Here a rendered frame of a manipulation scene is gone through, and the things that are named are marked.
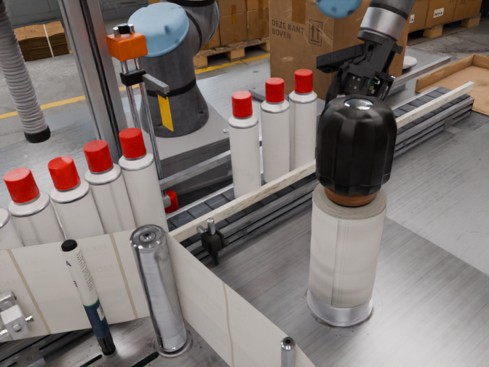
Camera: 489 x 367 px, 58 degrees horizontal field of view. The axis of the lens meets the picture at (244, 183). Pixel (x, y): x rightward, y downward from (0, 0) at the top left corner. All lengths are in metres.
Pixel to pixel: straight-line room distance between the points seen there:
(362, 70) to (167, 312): 0.56
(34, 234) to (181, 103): 0.42
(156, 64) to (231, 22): 3.24
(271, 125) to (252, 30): 3.47
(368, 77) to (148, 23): 0.42
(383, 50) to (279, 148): 0.26
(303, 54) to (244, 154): 0.52
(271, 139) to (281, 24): 0.52
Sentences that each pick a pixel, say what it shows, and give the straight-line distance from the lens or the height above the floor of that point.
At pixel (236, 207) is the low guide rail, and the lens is 0.76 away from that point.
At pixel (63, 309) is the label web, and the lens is 0.59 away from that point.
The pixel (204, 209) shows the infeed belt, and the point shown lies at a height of 0.88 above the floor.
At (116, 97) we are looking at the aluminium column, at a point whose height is 1.09.
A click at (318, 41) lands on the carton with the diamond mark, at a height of 1.03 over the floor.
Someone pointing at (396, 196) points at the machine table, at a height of 0.83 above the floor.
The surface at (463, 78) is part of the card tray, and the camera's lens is 1.52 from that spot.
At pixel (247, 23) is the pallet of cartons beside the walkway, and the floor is 0.29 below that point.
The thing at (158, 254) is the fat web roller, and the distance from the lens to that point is 0.48.
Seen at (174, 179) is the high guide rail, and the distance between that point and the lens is 0.75.
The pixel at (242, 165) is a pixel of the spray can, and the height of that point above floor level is 0.96.
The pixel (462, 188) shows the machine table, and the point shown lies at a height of 0.83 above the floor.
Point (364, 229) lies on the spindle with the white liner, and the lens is 0.51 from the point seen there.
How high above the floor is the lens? 1.37
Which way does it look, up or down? 35 degrees down
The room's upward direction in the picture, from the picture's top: 4 degrees counter-clockwise
